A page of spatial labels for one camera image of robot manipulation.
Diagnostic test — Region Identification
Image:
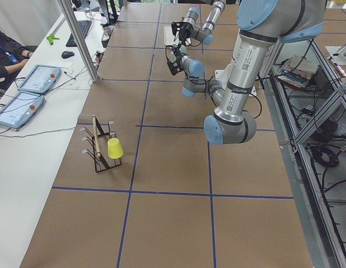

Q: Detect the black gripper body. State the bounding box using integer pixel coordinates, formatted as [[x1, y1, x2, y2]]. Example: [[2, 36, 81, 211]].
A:
[[165, 46, 184, 75], [171, 21, 191, 45]]

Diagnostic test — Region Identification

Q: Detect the far teach pendant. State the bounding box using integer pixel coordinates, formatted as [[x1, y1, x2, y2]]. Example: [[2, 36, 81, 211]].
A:
[[18, 64, 61, 94]]

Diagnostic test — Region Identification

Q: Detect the metal cup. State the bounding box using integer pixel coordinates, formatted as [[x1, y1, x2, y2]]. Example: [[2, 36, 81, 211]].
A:
[[103, 27, 110, 36]]

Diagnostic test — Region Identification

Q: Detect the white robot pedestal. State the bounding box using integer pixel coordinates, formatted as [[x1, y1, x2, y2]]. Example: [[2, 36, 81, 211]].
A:
[[215, 64, 258, 97]]

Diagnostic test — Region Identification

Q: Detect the yellow cup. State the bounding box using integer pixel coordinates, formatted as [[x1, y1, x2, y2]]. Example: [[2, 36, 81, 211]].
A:
[[107, 137, 124, 159]]

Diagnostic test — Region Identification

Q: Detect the cream bear tray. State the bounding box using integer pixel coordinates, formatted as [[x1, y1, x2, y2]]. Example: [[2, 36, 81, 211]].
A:
[[164, 25, 179, 46]]

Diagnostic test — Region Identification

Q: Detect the black computer mouse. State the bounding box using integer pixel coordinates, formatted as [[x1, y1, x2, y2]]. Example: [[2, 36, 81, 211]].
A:
[[61, 51, 75, 59]]

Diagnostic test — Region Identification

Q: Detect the stack of books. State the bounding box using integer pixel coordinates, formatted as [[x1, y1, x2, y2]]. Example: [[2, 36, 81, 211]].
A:
[[277, 55, 319, 88]]

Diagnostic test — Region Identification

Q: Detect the seated person in black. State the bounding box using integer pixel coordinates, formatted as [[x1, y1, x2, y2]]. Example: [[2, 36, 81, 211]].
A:
[[0, 30, 33, 90]]

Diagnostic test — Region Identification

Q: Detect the green cup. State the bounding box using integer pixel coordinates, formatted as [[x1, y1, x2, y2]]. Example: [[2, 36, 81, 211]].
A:
[[177, 44, 186, 54]]

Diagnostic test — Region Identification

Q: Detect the green clamp tool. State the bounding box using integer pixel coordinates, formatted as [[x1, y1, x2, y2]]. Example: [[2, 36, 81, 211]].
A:
[[46, 33, 60, 45]]

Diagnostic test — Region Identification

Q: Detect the black keyboard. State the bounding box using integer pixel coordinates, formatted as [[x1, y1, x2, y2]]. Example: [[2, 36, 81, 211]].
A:
[[65, 20, 93, 47]]

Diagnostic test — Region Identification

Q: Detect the aluminium frame post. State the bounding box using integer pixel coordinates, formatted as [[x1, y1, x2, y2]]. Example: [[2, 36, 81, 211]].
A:
[[58, 0, 99, 83]]

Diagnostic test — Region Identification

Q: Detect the near teach pendant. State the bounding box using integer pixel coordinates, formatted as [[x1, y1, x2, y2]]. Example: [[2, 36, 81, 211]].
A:
[[0, 91, 45, 129]]

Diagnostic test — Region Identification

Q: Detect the black wire cup rack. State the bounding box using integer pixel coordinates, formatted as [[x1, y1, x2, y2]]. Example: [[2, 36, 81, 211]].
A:
[[80, 115, 122, 174]]

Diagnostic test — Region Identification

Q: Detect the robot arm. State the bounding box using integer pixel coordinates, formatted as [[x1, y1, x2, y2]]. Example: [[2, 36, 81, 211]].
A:
[[171, 0, 227, 45], [166, 1, 326, 145]]

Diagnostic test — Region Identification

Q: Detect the teach pendant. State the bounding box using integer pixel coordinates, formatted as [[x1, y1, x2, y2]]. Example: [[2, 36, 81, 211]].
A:
[[18, 64, 61, 94], [0, 91, 45, 129]]

